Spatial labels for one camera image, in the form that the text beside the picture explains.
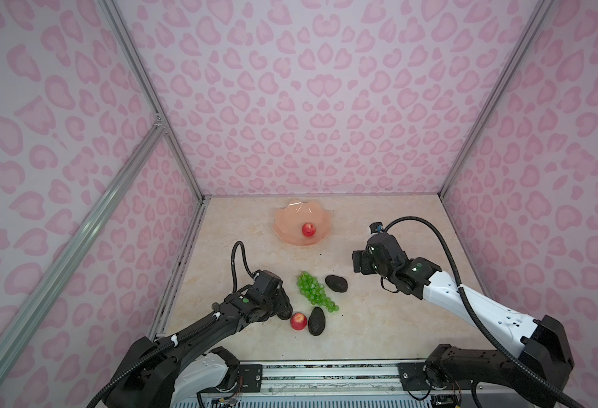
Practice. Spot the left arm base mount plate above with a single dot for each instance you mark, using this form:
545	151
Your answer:
244	378

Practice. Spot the dark avocado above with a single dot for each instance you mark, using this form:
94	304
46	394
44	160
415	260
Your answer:
317	322
336	283
285	314

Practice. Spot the red apple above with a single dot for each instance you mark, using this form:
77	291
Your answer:
298	321
309	230

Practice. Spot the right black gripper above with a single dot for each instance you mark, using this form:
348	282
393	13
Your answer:
363	261

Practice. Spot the diagonal aluminium frame bar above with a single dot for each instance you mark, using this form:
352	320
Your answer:
32	313

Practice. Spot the green fake grape bunch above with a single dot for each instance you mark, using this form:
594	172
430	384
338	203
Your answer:
314	292

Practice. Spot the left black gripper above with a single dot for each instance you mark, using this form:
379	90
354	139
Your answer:
283	301

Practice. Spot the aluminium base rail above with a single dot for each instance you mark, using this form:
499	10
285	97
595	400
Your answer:
350	383

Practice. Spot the pink glass fruit bowl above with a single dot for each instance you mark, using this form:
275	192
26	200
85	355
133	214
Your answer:
289	220

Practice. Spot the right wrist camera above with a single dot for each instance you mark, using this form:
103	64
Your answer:
376	228

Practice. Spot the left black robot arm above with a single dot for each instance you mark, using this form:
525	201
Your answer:
148	372

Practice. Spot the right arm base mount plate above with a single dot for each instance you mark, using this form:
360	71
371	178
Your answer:
412	376

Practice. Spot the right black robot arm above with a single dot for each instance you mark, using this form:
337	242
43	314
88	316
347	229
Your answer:
528	355

